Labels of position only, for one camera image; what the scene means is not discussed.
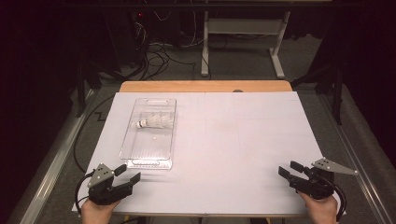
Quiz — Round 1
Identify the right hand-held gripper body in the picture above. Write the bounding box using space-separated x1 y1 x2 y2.
289 157 359 200

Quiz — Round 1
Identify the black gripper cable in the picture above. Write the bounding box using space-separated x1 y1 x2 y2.
75 171 94 216
326 176 347 222

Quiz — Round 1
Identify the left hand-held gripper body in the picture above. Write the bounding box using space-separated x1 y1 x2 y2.
88 162 134 206

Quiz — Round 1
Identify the white metal desk frame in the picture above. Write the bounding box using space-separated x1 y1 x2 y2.
200 10 292 79

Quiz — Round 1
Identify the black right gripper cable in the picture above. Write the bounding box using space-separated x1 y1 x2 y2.
326 176 347 222

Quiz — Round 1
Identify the person's left hand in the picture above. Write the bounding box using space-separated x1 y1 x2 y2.
80 199 120 224

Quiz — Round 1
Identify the white table cover board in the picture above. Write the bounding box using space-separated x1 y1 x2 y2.
72 91 347 217

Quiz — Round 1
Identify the bundle of floor cables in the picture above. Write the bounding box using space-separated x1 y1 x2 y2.
122 40 200 82

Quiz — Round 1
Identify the aluminium floor rail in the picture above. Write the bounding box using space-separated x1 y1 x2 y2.
317 92 396 224
6 88 96 224

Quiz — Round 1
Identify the black metal stand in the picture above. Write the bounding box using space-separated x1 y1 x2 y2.
74 59 106 119
290 59 347 126

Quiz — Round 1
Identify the white feather shuttlecock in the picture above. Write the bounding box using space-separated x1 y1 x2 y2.
155 112 170 130
164 111 176 129
136 114 163 130

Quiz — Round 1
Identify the clear plastic container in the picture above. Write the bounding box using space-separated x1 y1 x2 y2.
119 97 177 171

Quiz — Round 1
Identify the person's right hand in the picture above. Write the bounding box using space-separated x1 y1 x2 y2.
298 191 339 224

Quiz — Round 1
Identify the wooden table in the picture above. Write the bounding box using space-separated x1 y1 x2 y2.
78 79 337 218

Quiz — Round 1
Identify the black floor cable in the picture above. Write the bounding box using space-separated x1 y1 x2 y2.
73 94 116 174

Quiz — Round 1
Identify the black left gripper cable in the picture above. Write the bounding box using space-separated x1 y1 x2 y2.
75 171 94 216

